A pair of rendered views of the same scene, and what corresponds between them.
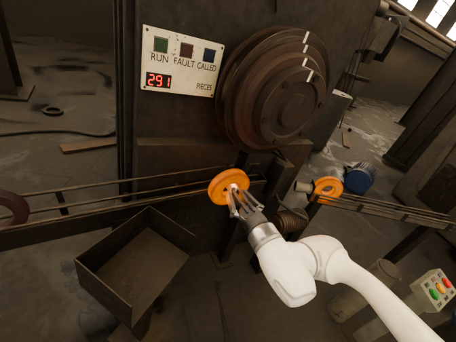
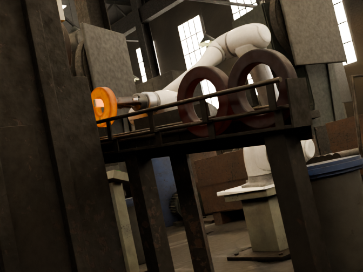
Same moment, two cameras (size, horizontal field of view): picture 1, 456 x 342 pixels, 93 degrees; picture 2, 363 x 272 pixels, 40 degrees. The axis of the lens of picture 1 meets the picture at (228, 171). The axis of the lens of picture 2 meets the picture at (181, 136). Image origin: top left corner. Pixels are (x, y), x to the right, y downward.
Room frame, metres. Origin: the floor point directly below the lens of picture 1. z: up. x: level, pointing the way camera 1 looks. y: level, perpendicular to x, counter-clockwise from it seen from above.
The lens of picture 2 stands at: (0.57, 1.90, 0.49)
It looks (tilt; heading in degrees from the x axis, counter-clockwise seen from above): 5 degrees up; 264
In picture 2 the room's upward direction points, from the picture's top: 12 degrees counter-clockwise
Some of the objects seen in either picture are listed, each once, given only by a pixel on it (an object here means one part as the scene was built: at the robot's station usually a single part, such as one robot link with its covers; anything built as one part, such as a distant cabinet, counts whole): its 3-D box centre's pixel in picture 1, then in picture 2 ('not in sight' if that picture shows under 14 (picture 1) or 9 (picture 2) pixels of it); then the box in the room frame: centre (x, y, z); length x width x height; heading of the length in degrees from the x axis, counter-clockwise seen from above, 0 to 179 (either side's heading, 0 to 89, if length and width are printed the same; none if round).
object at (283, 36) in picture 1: (274, 99); not in sight; (0.88, -0.09, 1.11); 0.47 x 0.06 x 0.47; 127
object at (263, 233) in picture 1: (264, 237); (147, 102); (0.44, -0.16, 0.83); 0.09 x 0.06 x 0.09; 127
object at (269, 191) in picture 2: not in sight; (264, 190); (-0.11, -0.73, 0.33); 0.32 x 0.32 x 0.04; 32
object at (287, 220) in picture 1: (275, 241); not in sight; (0.97, -0.43, 0.27); 0.22 x 0.13 x 0.53; 127
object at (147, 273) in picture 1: (138, 301); (197, 212); (0.37, 0.17, 0.36); 0.26 x 0.20 x 0.72; 162
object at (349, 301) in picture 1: (359, 292); not in sight; (0.80, -0.94, 0.26); 0.12 x 0.12 x 0.52
